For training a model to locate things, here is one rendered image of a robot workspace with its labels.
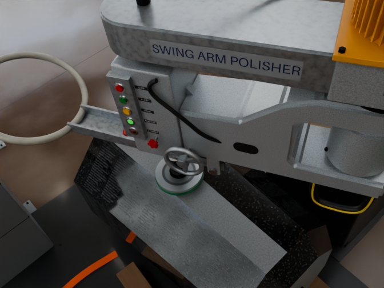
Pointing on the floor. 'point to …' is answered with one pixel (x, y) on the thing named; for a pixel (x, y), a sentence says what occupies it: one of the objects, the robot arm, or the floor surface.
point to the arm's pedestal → (18, 235)
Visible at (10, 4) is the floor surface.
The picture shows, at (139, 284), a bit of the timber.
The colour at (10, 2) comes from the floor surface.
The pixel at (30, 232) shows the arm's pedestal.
